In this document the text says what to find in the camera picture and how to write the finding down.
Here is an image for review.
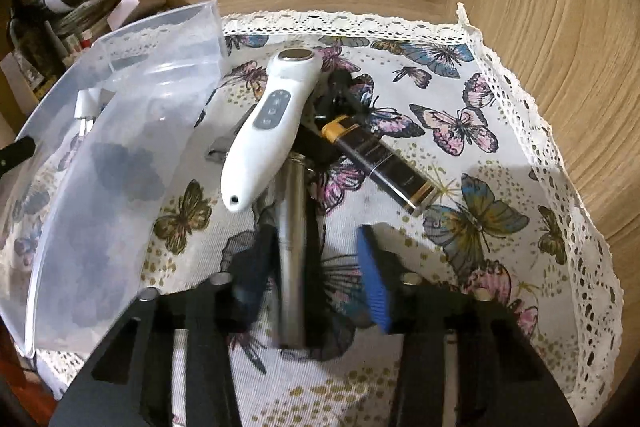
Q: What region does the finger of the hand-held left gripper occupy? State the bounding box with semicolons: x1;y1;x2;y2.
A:
0;138;37;170

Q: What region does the white handheld massager device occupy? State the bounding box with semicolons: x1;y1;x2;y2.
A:
220;48;322;212

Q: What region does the black gold cosmetic tube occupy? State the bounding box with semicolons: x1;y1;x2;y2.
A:
320;117;441;215

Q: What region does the black clip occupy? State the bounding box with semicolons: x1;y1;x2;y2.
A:
314;69;377;128

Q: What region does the pile of bottles and boxes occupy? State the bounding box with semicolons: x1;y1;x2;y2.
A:
0;0;168;100

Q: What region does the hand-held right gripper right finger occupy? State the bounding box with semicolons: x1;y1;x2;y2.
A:
356;224;581;427

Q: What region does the white charger plug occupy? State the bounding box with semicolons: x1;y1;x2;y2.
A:
74;89;113;135

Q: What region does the silver metal tube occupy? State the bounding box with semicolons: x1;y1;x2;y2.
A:
276;155;310;349

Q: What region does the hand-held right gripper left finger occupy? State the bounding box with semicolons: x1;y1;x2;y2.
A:
57;227;281;427

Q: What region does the clear plastic storage box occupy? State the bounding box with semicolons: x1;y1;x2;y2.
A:
0;0;227;358

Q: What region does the butterfly print lace cloth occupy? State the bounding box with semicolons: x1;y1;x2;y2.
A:
37;4;625;427

